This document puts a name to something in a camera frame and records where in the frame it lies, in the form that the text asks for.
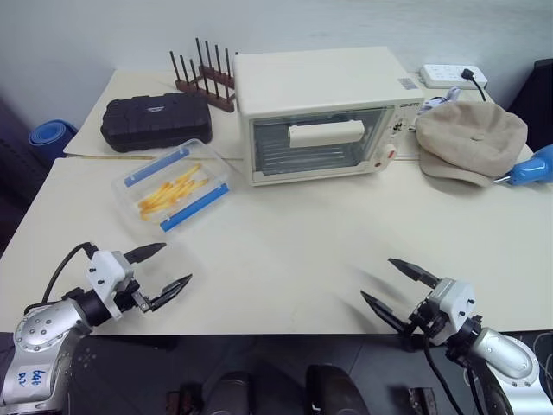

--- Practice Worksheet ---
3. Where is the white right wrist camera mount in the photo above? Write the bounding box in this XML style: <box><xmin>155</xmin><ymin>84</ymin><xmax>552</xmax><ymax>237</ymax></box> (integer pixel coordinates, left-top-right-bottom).
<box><xmin>427</xmin><ymin>278</ymin><xmax>477</xmax><ymax>334</ymax></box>

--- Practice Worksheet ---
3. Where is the black hard plastic case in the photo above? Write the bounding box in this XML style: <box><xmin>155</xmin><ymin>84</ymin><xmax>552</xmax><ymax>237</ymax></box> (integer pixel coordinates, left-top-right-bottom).
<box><xmin>99</xmin><ymin>93</ymin><xmax>214</xmax><ymax>154</ymax></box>

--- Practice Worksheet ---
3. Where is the clear container with fries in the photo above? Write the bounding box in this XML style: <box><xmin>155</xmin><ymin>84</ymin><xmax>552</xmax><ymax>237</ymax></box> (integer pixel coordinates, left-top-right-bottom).
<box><xmin>111</xmin><ymin>137</ymin><xmax>235</xmax><ymax>238</ymax></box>

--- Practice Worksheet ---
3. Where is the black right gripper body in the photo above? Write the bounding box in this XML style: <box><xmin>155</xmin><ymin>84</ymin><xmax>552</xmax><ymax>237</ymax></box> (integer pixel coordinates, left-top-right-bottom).
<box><xmin>404</xmin><ymin>297</ymin><xmax>453</xmax><ymax>349</ymax></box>

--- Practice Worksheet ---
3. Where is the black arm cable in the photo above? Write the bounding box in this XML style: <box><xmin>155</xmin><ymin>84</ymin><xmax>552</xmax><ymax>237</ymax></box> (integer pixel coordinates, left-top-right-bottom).
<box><xmin>41</xmin><ymin>241</ymin><xmax>97</xmax><ymax>306</ymax></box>
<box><xmin>422</xmin><ymin>335</ymin><xmax>487</xmax><ymax>415</ymax></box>

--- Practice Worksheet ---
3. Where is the black plug with cable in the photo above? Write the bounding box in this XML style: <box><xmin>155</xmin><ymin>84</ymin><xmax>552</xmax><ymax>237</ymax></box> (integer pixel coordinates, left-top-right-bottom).
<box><xmin>460</xmin><ymin>67</ymin><xmax>490</xmax><ymax>104</ymax></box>

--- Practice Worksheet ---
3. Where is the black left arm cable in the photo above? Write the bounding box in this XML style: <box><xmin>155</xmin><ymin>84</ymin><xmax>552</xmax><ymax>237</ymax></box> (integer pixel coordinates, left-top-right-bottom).
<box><xmin>41</xmin><ymin>241</ymin><xmax>97</xmax><ymax>306</ymax></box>

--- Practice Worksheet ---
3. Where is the white power strip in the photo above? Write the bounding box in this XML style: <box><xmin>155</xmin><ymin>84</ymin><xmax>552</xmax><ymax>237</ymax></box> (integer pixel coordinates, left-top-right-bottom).
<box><xmin>419</xmin><ymin>63</ymin><xmax>490</xmax><ymax>91</ymax></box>

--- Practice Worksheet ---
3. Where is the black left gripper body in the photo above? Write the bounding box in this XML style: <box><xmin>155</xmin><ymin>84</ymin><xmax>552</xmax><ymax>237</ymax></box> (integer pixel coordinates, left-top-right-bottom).
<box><xmin>114</xmin><ymin>278</ymin><xmax>153</xmax><ymax>316</ymax></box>

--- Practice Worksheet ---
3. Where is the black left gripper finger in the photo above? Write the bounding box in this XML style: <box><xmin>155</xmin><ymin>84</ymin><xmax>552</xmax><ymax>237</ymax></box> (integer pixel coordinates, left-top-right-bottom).
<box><xmin>146</xmin><ymin>273</ymin><xmax>194</xmax><ymax>314</ymax></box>
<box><xmin>123</xmin><ymin>242</ymin><xmax>168</xmax><ymax>265</ymax></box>

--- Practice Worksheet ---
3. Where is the blue white patterned cord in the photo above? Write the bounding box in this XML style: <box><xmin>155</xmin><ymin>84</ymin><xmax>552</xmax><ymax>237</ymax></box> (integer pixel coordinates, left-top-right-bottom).
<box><xmin>423</xmin><ymin>87</ymin><xmax>462</xmax><ymax>117</ymax></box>

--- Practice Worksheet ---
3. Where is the yellow french fries pile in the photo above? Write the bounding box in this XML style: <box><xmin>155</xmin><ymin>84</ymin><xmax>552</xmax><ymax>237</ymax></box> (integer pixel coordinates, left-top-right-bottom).
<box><xmin>137</xmin><ymin>163</ymin><xmax>213</xmax><ymax>220</ymax></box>

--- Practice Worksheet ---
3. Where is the blue container latch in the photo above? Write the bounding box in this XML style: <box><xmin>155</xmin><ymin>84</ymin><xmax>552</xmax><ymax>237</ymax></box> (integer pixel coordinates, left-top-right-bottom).
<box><xmin>158</xmin><ymin>182</ymin><xmax>230</xmax><ymax>233</ymax></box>
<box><xmin>123</xmin><ymin>145</ymin><xmax>192</xmax><ymax>188</ymax></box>

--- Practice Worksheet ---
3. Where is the black chair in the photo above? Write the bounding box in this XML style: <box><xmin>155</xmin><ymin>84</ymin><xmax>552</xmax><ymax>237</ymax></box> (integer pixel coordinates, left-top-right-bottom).
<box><xmin>506</xmin><ymin>58</ymin><xmax>553</xmax><ymax>153</ymax></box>

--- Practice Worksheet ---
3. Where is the beige flat cap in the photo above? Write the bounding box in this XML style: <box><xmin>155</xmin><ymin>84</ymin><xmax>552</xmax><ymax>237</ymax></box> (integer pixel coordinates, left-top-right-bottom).
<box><xmin>415</xmin><ymin>101</ymin><xmax>530</xmax><ymax>188</ymax></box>

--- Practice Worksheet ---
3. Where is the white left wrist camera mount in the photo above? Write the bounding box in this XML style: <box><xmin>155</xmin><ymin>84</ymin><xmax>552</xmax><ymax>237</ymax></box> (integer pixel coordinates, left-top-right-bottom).
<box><xmin>85</xmin><ymin>249</ymin><xmax>136</xmax><ymax>319</ymax></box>

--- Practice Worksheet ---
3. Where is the glass oven door with handle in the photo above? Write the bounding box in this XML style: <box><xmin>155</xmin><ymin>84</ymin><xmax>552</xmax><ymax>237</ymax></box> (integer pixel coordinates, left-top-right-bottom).
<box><xmin>249</xmin><ymin>106</ymin><xmax>392</xmax><ymax>176</ymax></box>

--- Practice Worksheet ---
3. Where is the light blue plastic object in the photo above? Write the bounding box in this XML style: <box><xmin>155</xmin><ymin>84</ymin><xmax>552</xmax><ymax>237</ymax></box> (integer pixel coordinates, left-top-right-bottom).
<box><xmin>504</xmin><ymin>144</ymin><xmax>553</xmax><ymax>188</ymax></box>

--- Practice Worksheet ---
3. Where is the dark brown wooden peg rack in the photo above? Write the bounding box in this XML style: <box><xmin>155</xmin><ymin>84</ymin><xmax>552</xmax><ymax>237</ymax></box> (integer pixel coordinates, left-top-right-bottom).
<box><xmin>168</xmin><ymin>37</ymin><xmax>237</xmax><ymax>113</ymax></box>

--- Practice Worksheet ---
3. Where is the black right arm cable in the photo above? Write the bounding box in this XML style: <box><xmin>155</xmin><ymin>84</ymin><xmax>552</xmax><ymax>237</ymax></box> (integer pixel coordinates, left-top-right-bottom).
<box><xmin>422</xmin><ymin>335</ymin><xmax>487</xmax><ymax>415</ymax></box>

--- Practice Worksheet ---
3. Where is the blue rolled foam mat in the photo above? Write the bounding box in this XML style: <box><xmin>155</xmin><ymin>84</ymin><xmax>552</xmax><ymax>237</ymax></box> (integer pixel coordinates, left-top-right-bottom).
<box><xmin>28</xmin><ymin>120</ymin><xmax>79</xmax><ymax>158</ymax></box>

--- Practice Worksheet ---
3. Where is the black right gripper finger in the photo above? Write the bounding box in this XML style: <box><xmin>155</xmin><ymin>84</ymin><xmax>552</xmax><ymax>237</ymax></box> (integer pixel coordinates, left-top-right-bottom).
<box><xmin>387</xmin><ymin>258</ymin><xmax>442</xmax><ymax>291</ymax></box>
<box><xmin>359</xmin><ymin>290</ymin><xmax>412</xmax><ymax>336</ymax></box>

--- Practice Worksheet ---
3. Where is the cream white toaster oven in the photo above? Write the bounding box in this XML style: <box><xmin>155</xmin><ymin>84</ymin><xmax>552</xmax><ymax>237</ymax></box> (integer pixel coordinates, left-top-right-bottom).
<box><xmin>232</xmin><ymin>46</ymin><xmax>427</xmax><ymax>188</ymax></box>

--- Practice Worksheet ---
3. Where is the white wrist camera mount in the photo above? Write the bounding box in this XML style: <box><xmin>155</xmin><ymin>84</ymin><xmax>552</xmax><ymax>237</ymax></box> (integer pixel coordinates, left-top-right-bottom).
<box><xmin>427</xmin><ymin>278</ymin><xmax>477</xmax><ymax>334</ymax></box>
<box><xmin>85</xmin><ymin>249</ymin><xmax>136</xmax><ymax>319</ymax></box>

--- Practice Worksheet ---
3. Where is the small brown dark shape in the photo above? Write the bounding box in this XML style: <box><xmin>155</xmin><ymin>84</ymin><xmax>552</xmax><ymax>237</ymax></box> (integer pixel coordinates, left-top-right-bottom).
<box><xmin>407</xmin><ymin>386</ymin><xmax>438</xmax><ymax>415</ymax></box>

